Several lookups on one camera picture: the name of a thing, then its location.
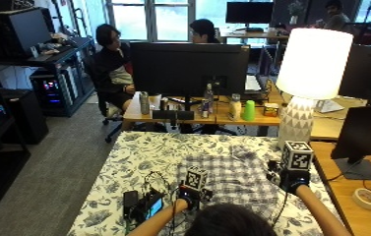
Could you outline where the large black case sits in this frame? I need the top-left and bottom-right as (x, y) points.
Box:
(0, 6), (57, 61)

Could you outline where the yellow small box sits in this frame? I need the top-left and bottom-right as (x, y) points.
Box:
(262, 102), (281, 118)

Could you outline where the white marker cube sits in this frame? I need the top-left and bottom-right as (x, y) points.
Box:
(280, 140), (317, 172)
(183, 165), (210, 192)

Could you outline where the computer tower with lights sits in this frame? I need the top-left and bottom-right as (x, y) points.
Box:
(30, 69), (74, 116)

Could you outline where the white bottle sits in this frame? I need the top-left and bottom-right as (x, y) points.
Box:
(229, 92), (245, 122)

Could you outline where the person's left hand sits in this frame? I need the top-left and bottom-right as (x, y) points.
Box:
(178, 184), (215, 211)

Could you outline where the wooden desk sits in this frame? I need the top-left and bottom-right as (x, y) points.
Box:
(121, 80), (288, 133)

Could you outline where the wide black monitor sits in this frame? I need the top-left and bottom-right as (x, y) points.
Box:
(129, 41), (253, 99)

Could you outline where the white patterned table lamp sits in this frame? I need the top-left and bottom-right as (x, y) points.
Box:
(274, 28), (356, 149)

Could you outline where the roll of beige tape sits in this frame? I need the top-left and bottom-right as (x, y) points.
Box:
(352, 187), (371, 211)

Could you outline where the white keyboard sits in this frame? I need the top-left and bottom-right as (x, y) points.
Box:
(245, 74), (264, 93)

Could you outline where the black metal shelf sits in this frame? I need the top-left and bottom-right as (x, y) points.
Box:
(0, 36), (98, 118)

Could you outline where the black device with screen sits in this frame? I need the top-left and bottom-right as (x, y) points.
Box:
(131, 188), (169, 224)

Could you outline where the white cup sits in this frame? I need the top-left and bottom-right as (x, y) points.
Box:
(149, 93), (165, 111)

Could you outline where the grey metal tumbler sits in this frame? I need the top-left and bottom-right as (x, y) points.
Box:
(138, 90), (153, 116)

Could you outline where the blue floral tablecloth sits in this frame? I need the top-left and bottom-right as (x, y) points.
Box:
(66, 130), (345, 236)

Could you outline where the black office chair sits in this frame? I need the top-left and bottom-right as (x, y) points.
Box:
(82, 53), (126, 145)

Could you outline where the clear plastic bottle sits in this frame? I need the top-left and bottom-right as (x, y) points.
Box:
(203, 83), (217, 113)

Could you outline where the black cable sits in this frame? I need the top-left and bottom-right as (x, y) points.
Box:
(270, 190), (290, 228)

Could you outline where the black camera bar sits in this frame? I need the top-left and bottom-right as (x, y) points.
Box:
(151, 109), (195, 121)

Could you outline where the person's right hand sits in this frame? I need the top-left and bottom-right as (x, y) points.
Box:
(266, 159), (313, 195)

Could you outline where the green plastic cup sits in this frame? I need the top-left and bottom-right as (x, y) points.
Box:
(242, 99), (258, 122)

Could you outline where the small distant black monitor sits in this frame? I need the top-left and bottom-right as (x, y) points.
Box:
(225, 1), (276, 26)

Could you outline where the wooden side table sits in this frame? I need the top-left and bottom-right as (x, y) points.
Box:
(310, 141), (371, 236)

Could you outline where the black power adapter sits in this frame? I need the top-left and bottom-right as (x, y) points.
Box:
(122, 190), (139, 217)

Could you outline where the blue checked cloth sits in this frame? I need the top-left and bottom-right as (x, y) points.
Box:
(175, 145), (293, 211)

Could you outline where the black monitor with stand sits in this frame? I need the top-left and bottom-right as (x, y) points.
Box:
(330, 104), (371, 182)

